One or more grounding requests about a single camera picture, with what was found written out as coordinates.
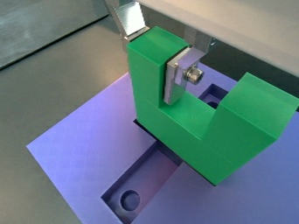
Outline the green U-shaped block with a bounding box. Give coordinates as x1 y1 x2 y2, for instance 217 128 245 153
127 27 299 185

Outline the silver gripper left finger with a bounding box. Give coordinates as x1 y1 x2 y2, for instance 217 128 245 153
104 0 150 49

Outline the purple board with cross slot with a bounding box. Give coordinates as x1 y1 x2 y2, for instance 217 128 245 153
26 63 299 224

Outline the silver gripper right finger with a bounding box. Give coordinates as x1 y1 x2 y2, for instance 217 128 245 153
163 26 215 105

